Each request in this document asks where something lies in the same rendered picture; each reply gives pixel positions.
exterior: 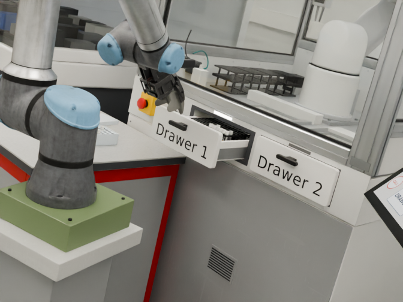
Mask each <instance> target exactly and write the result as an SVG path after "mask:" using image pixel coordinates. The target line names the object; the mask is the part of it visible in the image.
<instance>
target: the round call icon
mask: <svg viewBox="0 0 403 302"><path fill-rule="evenodd" d="M401 184H403V175H402V174H400V175H398V176H396V177H395V178H394V179H392V180H391V181H389V182H387V183H386V184H385V185H384V186H385V187H386V188H387V189H388V190H389V191H392V190H394V189H395V188H397V187H398V186H399V185H401Z"/></svg>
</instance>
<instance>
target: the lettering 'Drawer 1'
mask: <svg viewBox="0 0 403 302"><path fill-rule="evenodd" d="M159 125H161V126H162V127H163V125H162V124H160V123H158V128H159ZM158 128H157V134H158V135H162V134H163V132H164V127H163V131H162V133H161V134H159V133H158ZM171 134H173V136H171V135H170V136H169V140H170V141H172V142H173V141H174V137H175V135H174V133H172V132H171ZM170 137H173V139H172V140H171V139H170ZM180 139H181V137H179V140H178V135H177V138H176V144H178V142H179V141H180V146H182V143H183V142H184V139H183V140H182V143H181V140H180ZM187 142H189V143H190V145H189V144H187ZM186 145H187V146H189V147H191V142H190V141H186V142H185V148H186V149H187V147H186ZM194 146H197V145H196V144H195V145H194V144H193V149H194ZM203 147H205V149H204V154H203V156H202V155H201V157H202V158H205V156H204V155H205V152H206V148H207V147H206V146H203ZM193 149H192V152H193ZM187 150H189V149H187ZM205 159H206V158H205Z"/></svg>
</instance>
